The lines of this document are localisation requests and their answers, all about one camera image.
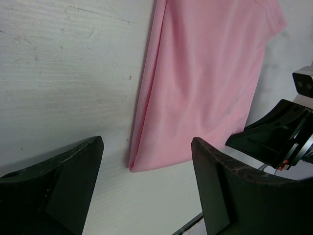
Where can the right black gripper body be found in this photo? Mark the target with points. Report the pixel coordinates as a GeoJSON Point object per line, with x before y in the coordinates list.
{"type": "Point", "coordinates": [301, 147]}

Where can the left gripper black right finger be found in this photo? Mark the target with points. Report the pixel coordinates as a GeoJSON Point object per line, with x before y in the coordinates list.
{"type": "Point", "coordinates": [237, 199]}

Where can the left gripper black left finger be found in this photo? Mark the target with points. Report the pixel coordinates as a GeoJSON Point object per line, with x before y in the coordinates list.
{"type": "Point", "coordinates": [51, 197]}

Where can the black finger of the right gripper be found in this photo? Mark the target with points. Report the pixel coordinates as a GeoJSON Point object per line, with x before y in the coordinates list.
{"type": "Point", "coordinates": [266, 139]}

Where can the pink t shirt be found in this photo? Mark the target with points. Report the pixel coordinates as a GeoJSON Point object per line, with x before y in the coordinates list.
{"type": "Point", "coordinates": [202, 67]}

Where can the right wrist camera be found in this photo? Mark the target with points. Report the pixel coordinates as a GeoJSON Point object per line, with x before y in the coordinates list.
{"type": "Point", "coordinates": [303, 80]}

